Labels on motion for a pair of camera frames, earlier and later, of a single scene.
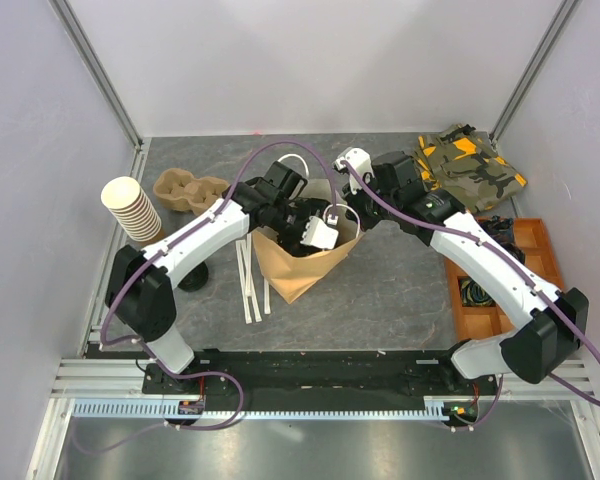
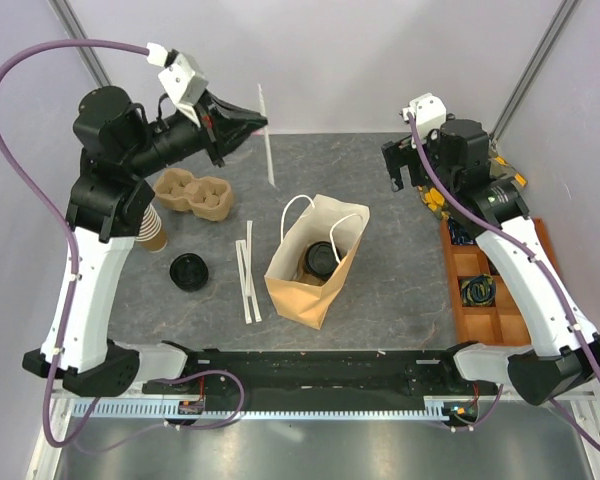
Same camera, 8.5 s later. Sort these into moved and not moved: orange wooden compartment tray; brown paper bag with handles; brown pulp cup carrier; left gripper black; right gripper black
Moved: right gripper black; brown paper bag with handles; left gripper black
Not moved: brown pulp cup carrier; orange wooden compartment tray
